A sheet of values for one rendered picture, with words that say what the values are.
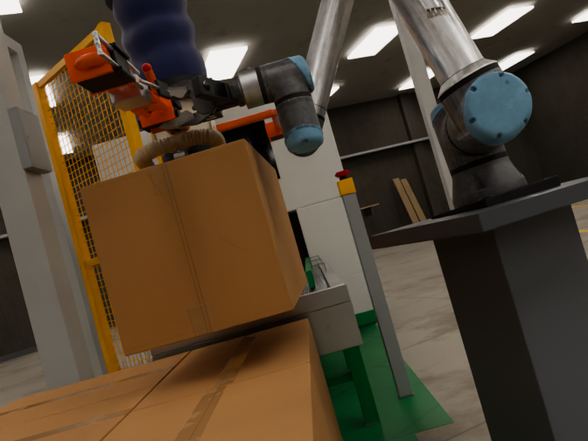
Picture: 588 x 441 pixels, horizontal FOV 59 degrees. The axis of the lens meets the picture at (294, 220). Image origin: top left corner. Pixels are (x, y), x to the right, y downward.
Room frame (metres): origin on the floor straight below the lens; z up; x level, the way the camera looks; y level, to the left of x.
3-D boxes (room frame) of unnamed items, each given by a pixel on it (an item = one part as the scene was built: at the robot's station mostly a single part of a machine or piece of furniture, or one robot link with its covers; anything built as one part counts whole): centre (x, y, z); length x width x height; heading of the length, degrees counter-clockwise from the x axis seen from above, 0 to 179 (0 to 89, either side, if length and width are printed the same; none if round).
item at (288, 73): (1.23, -0.07, 1.17); 0.12 x 0.09 x 0.10; 89
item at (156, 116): (1.24, 0.24, 1.18); 0.10 x 0.08 x 0.06; 88
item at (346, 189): (2.36, -0.27, 0.50); 0.07 x 0.07 x 1.00; 89
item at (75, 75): (0.89, 0.26, 1.18); 0.08 x 0.07 x 0.05; 178
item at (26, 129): (2.54, 1.14, 1.62); 0.20 x 0.05 x 0.30; 179
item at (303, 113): (1.24, -0.08, 1.06); 0.12 x 0.09 x 0.12; 178
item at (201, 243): (1.47, 0.23, 0.85); 0.60 x 0.40 x 0.40; 176
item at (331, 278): (2.95, -0.10, 0.50); 2.31 x 0.05 x 0.19; 179
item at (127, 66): (0.95, 0.20, 1.18); 0.31 x 0.03 x 0.05; 178
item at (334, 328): (1.78, 0.24, 0.47); 0.70 x 0.03 x 0.15; 89
